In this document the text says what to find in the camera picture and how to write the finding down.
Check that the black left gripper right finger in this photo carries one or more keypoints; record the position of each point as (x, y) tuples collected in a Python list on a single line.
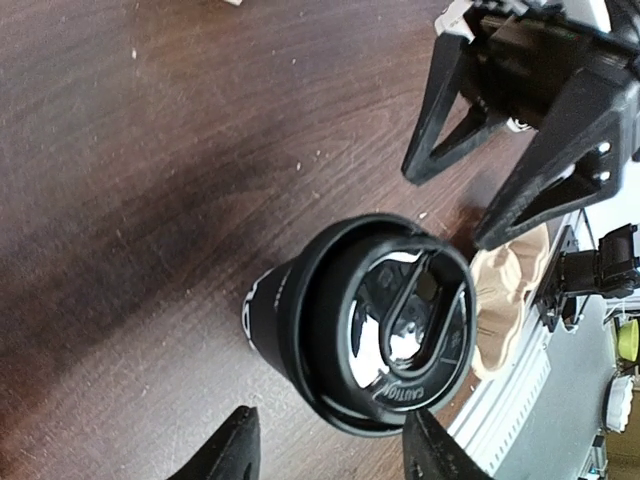
[(430, 453)]

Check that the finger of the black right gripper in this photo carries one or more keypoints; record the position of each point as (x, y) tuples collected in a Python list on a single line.
[(575, 160), (454, 71)]

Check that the black paper coffee cup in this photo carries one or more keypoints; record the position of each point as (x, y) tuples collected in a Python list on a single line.
[(263, 321)]

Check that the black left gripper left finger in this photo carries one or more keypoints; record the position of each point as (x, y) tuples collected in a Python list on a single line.
[(232, 452)]

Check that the cardboard two-cup carrier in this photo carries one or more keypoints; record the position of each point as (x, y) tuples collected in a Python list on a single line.
[(503, 278)]

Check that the black plastic cup lid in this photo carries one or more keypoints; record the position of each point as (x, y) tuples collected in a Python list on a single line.
[(376, 319)]

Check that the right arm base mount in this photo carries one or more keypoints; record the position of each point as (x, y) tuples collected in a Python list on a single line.
[(611, 270)]

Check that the aluminium front rail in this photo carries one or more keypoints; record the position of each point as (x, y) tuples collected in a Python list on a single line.
[(496, 411)]

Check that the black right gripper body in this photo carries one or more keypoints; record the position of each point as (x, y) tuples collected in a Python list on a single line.
[(526, 60)]

